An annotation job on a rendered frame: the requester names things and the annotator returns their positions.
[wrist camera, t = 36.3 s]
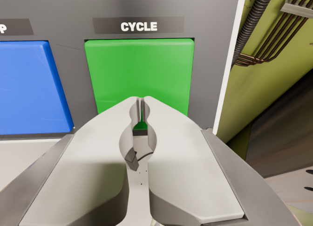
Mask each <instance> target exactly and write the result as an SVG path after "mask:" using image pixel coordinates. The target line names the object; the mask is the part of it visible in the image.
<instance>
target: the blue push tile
mask: <svg viewBox="0 0 313 226"><path fill-rule="evenodd" d="M73 126H74V123H73V120H72V117H71V114H70V111H69V107H68V103H67V100H66V97H65V94H64V91H63V87H62V84H61V81H60V77H59V74H58V71H57V67H56V64H55V61H54V57H53V54H52V51H51V47H50V45H49V41H48V40H38V41H0V135H7V134H34V133H61V132H70V131H71V130H72V128H73Z"/></svg>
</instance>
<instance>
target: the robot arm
mask: <svg viewBox="0 0 313 226"><path fill-rule="evenodd" d="M141 112H142V113H143V122H146V124H147V129H148V146H149V147H150V148H151V149H152V150H153V152H154V153H153V155H152V156H151V157H150V159H149V160H148V181H149V200H150V214H151V216H152V218H153V219H154V220H155V221H157V222H158V223H160V224H162V225H163V226H302V225H301V223H300V222H299V220H298V219H297V217H296V216H295V215H294V213H293V212H292V210H291V209H290V208H289V207H288V205H287V204H286V203H285V201H284V200H283V199H282V198H281V197H280V196H279V195H278V193H277V192H276V191H275V190H274V189H273V188H272V187H271V186H270V185H269V184H268V182H267V181H266V180H265V179H264V178H263V177H262V176H260V175H259V174H258V173H257V172H256V171H255V170H254V169H253V168H252V167H250V166H249V164H248V163H246V162H245V161H244V160H243V159H242V158H241V157H240V156H238V155H237V154H236V153H235V152H234V151H233V150H232V149H230V148H229V147H228V146H227V145H226V144H225V143H224V142H222V141H221V140H220V139H219V138H218V137H217V136H216V135H214V134H213V133H212V132H211V131H210V130H202V129H201V128H200V127H199V126H198V125H197V124H196V123H195V122H193V121H192V120H191V119H189V118H188V117H187V116H185V115H184V114H182V113H181V112H179V111H177V110H175V109H174V108H172V107H170V106H168V105H166V104H164V103H162V102H160V101H159V100H157V99H155V98H153V97H151V96H146V97H142V98H139V97H137V96H132V97H129V98H127V99H126V100H124V101H122V102H120V103H118V104H117V105H115V106H113V107H111V108H110V109H108V110H106V111H104V112H103V113H101V114H99V115H97V116H96V117H94V118H93V119H91V120H90V121H89V122H87V123H86V124H85V125H84V126H82V127H81V128H80V129H79V130H78V131H77V132H76V133H75V134H67V135H65V136H64V137H63V138H62V139H61V140H59V141H58V142H57V143H56V144H55V145H53V146H52V147H51V148H50V149H49V150H48V151H46V152H45V153H44V154H43V155H42V156H40V157H39V158H38V159H37V160H36V161H34V162H33V163H32V164H31V165H30V166H29V167H27V169H25V170H24V171H23V172H22V173H21V174H19V175H18V176H17V177H16V178H15V179H14V180H12V181H11V182H10V183H9V184H8V185H7V186H5V187H4V188H3V189H2V190H1V191H0V226H116V225H118V224H119V223H121V222H122V221H123V220H124V218H125V217H126V214H127V209H128V201H129V181H128V174H127V167H126V162H125V160H124V159H125V157H126V155H127V153H128V152H129V150H130V149H131V148H132V147H133V145H134V142H133V132H132V130H133V128H134V127H135V125H136V124H137V123H138V122H140V121H141Z"/></svg>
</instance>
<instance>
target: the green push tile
mask: <svg viewBox="0 0 313 226"><path fill-rule="evenodd" d="M194 47H195V44H194V41H193V40H192V39H191V38H144V39H91V40H88V41H87V42H86V43H85V44H84V49H85V53H86V58H87V63H88V68H89V73H90V78H91V82H92V87H93V92H94V96H95V102H96V106H97V111H98V114H101V113H103V112H104V111H106V110H108V109H110V108H111V107H113V106H115V105H117V104H118V103H120V102H122V101H124V100H126V99H127V98H129V97H132V96H137V97H139V98H142V97H146V96H151V97H153V98H155V99H157V100H159V101H160V102H162V103H164V104H166V105H168V106H170V107H172V108H174V109H175V110H177V111H179V112H181V113H182V114H184V115H185V116H187V117H188V108H189V98H190V89H191V76H192V66H193V56H194ZM133 130H147V124H146V122H143V113H142V112H141V121H140V122H138V123H137V124H136V125H135V127H134V128H133Z"/></svg>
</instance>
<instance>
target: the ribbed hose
mask: <svg viewBox="0 0 313 226"><path fill-rule="evenodd" d="M270 1H271V0H255V1H254V4H253V6H252V8H251V10H250V12H249V14H248V16H247V18H246V20H245V22H244V24H243V26H242V28H241V30H240V32H239V34H238V36H237V39H236V44H235V48H234V53H233V58H232V62H231V68H230V71H231V69H232V67H233V65H234V64H235V62H236V60H237V59H238V57H239V55H240V53H241V52H242V50H243V48H244V46H245V44H246V43H247V41H248V39H249V37H250V36H251V34H252V32H253V30H254V29H255V27H256V25H257V23H258V22H259V20H260V18H261V16H262V14H263V13H264V11H265V9H266V7H267V6H268V4H269V2H270Z"/></svg>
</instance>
